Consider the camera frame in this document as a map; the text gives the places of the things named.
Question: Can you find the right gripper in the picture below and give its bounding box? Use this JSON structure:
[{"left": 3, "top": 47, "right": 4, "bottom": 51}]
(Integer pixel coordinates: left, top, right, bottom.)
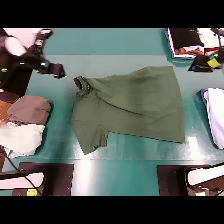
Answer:
[{"left": 188, "top": 54, "right": 223, "bottom": 73}]

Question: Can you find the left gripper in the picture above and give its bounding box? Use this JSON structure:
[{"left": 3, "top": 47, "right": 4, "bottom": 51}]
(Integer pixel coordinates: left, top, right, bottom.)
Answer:
[{"left": 44, "top": 62, "right": 67, "bottom": 80}]

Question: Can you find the green T-shirt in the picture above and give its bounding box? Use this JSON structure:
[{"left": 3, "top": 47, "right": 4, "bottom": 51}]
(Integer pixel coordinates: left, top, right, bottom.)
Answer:
[{"left": 69, "top": 65, "right": 187, "bottom": 156}]

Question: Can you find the black garment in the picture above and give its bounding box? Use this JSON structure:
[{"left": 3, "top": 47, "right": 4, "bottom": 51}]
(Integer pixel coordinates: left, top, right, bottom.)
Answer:
[{"left": 168, "top": 28, "right": 205, "bottom": 51}]

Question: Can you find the grey-brown garment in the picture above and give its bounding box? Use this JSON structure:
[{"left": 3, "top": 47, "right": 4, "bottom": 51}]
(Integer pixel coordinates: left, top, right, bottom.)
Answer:
[{"left": 7, "top": 94, "right": 53, "bottom": 127}]

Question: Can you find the white garment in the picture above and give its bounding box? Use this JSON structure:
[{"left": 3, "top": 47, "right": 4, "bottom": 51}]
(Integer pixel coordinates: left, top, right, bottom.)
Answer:
[
  {"left": 201, "top": 87, "right": 224, "bottom": 150},
  {"left": 0, "top": 121, "right": 46, "bottom": 160}
]

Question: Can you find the black cable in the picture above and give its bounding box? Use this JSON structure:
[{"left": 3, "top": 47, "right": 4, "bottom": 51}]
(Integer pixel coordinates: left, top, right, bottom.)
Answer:
[{"left": 1, "top": 148, "right": 44, "bottom": 197}]

